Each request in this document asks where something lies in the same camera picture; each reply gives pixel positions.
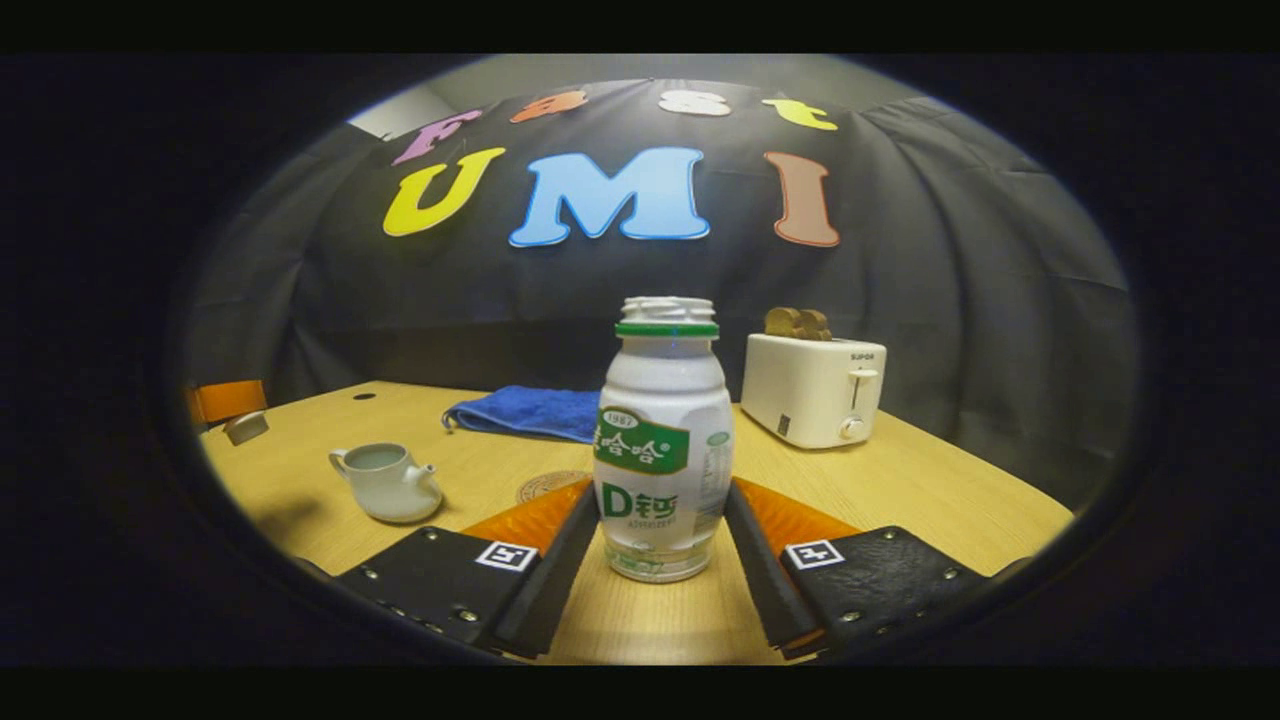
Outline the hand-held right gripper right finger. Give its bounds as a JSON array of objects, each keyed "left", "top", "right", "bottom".
[{"left": 722, "top": 478, "right": 991, "bottom": 661}]

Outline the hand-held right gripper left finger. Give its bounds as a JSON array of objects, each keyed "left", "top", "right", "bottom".
[{"left": 335, "top": 478, "right": 601, "bottom": 661}]

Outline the round brown coaster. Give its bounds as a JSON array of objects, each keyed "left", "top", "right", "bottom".
[{"left": 516, "top": 470, "right": 593, "bottom": 504}]

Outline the white ceramic teacup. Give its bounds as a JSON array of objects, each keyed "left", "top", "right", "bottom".
[{"left": 329, "top": 443, "right": 444, "bottom": 525}]

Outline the white plastic water bottle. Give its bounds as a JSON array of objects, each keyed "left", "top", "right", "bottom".
[{"left": 592, "top": 296, "right": 736, "bottom": 584}]

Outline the blue towel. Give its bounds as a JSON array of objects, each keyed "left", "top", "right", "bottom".
[{"left": 443, "top": 385, "right": 603, "bottom": 444}]

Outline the white toaster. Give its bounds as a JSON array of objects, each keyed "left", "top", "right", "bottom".
[{"left": 740, "top": 333, "right": 888, "bottom": 450}]

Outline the black backdrop cloth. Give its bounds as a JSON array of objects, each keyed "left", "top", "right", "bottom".
[{"left": 180, "top": 80, "right": 1141, "bottom": 511}]

